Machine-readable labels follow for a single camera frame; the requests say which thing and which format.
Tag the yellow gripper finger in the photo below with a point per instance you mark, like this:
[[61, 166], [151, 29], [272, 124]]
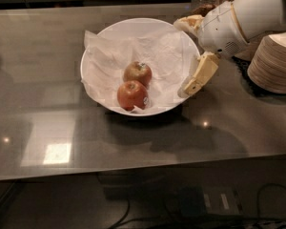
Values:
[[207, 65], [189, 24]]

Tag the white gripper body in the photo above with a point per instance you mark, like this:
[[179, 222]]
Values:
[[219, 29]]

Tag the red-yellow apple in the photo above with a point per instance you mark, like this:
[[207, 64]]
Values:
[[138, 71]]

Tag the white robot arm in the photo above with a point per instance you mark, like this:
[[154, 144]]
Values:
[[259, 17]]

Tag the white bowl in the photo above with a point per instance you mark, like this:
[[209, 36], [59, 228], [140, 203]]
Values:
[[117, 32]]

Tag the front red apple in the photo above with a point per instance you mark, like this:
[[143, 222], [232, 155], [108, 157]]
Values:
[[132, 94]]

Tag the white paper liner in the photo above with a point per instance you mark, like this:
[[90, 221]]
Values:
[[111, 58]]

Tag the front paper plate stack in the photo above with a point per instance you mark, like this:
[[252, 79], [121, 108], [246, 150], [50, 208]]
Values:
[[268, 67]]

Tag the dark box under table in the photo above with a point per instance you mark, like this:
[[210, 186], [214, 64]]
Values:
[[206, 201]]

